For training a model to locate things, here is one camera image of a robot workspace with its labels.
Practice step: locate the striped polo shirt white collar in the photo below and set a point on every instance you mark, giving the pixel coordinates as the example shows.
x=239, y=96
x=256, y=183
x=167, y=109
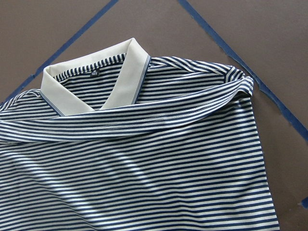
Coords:
x=120, y=141

